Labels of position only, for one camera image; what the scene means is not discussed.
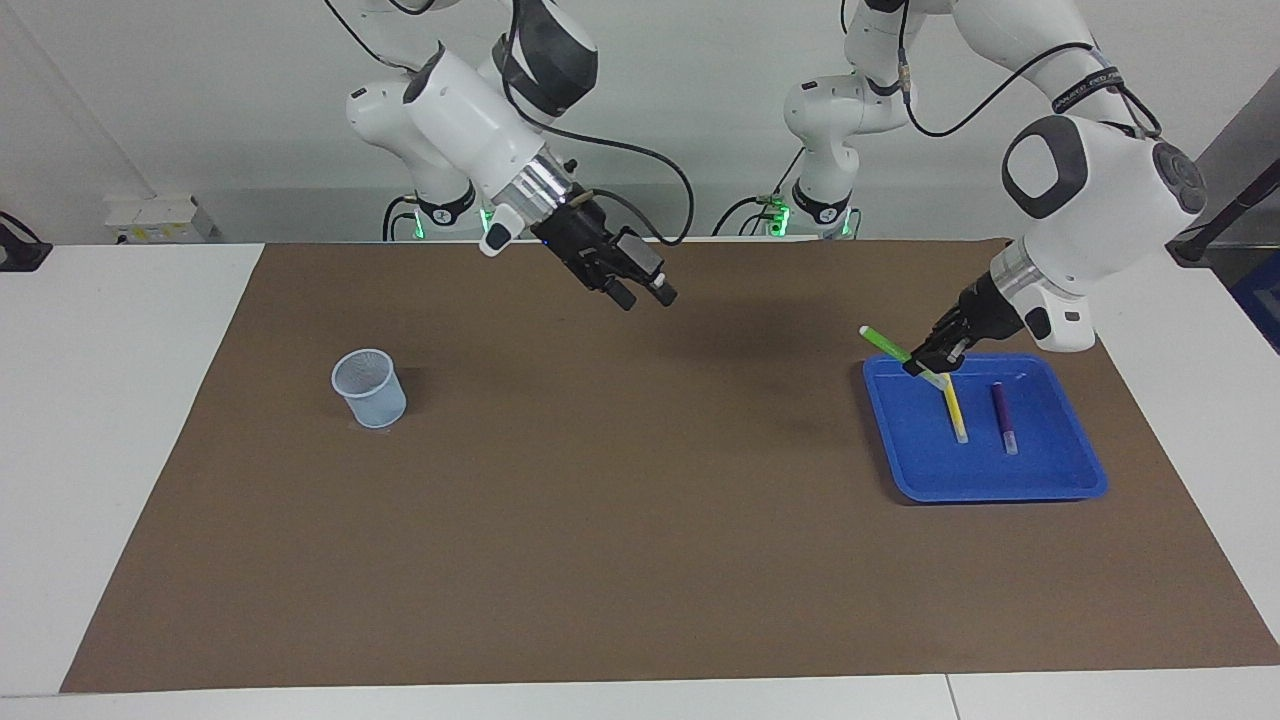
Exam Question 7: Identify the translucent plastic cup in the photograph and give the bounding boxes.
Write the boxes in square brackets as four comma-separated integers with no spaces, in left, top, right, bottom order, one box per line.
[331,348,408,429]

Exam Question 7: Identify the black clamp base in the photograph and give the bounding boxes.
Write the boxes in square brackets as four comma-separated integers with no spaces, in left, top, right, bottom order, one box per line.
[0,210,53,273]

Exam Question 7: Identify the white power strip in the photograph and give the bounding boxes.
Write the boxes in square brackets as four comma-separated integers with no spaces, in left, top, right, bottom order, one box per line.
[103,193,216,244]

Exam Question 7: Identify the blue plastic tray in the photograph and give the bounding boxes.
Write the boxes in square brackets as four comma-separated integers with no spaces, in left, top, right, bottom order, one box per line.
[863,352,1109,503]

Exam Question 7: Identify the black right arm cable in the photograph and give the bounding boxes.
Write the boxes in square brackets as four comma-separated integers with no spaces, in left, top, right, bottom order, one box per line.
[495,0,697,247]

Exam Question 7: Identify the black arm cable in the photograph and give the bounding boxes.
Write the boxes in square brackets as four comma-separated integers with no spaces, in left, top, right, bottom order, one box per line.
[495,0,697,247]
[840,0,1166,141]

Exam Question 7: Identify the green marker pen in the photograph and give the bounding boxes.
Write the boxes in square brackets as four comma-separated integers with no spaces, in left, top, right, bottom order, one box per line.
[859,325,951,389]

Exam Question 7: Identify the brown table mat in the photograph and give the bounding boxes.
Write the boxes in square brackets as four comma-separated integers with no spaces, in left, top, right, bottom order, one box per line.
[60,238,1280,694]

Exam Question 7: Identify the black stand with pole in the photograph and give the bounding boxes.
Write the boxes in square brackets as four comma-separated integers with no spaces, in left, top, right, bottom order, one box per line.
[1165,160,1280,266]

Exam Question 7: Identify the purple marker pen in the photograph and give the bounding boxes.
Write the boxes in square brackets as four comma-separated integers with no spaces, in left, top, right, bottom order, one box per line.
[990,382,1019,456]

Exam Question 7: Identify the blue crate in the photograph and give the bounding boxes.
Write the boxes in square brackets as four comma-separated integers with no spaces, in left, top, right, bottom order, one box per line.
[1230,250,1280,356]

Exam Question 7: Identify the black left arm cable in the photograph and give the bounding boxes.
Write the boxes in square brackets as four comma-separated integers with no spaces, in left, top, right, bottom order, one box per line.
[840,0,1166,141]

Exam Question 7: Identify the black left base cables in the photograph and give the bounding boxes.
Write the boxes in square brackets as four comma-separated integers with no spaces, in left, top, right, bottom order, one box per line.
[712,148,806,238]

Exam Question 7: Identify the yellow marker pen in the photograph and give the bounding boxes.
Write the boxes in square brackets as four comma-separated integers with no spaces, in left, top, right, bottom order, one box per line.
[942,378,970,444]

